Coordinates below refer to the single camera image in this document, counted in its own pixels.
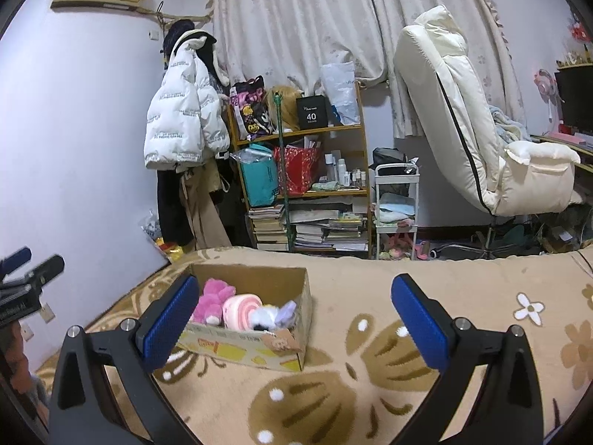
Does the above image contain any pink plush bear keychain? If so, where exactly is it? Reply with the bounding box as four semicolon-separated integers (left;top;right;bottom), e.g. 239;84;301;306
190;278;236;326

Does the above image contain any pink swiss roll plush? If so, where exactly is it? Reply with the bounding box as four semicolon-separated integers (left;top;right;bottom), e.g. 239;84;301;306
222;293;262;332

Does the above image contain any white fluffy plush toy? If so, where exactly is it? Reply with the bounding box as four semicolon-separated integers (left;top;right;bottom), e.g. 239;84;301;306
249;300;298;332

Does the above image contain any person's left hand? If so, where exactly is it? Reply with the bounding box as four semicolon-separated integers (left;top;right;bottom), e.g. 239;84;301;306
1;320;49;426

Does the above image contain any beige trench coat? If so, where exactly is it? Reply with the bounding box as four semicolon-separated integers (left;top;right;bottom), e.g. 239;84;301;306
181;159;231;250

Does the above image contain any open cardboard box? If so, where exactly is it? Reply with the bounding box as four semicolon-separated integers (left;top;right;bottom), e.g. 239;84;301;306
178;264;312;373

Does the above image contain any white puffer jacket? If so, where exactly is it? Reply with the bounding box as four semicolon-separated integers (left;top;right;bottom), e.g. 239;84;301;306
144;29;230;172

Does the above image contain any white rolling cart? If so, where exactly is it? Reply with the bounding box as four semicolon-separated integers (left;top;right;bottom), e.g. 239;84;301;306
374;159;420;260

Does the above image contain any stack of books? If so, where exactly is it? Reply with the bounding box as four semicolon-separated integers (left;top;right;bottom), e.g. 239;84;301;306
247;204;289;252

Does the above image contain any teal bag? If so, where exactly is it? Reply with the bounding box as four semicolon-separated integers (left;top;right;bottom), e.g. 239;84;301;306
231;144;278;207

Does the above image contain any cream recliner chair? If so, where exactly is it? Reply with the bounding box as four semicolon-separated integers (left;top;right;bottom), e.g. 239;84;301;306
395;5;583;217

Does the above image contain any red patterned bag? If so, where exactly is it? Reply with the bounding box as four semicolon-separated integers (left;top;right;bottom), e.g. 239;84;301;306
274;147;322;197

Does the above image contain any wooden bookshelf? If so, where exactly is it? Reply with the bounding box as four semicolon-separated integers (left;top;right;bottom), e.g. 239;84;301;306
227;83;372;258

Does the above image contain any green pole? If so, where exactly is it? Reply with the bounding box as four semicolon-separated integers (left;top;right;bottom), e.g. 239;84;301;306
274;92;295;252

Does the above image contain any pink desk fan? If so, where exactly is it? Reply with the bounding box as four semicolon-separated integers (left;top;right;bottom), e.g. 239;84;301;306
534;68;562;125

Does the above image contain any black box marked 40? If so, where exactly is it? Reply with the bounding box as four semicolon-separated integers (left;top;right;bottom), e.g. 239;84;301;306
295;95;329;130

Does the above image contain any floral curtain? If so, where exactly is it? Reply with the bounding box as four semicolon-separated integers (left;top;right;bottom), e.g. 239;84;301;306
206;0;524;139

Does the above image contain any white plastic bag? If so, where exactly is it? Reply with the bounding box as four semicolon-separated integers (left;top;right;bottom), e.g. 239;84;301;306
319;62;360;126

